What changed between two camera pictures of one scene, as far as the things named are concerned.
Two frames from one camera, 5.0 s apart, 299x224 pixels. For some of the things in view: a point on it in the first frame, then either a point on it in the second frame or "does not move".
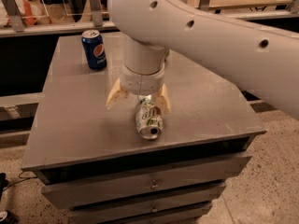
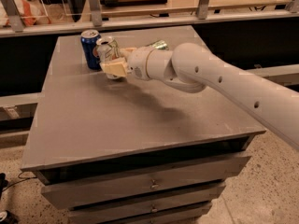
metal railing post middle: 95,7 does not move
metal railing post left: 8,1 does not move
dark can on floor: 8,217 does not move
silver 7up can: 149,118 -> 106,49
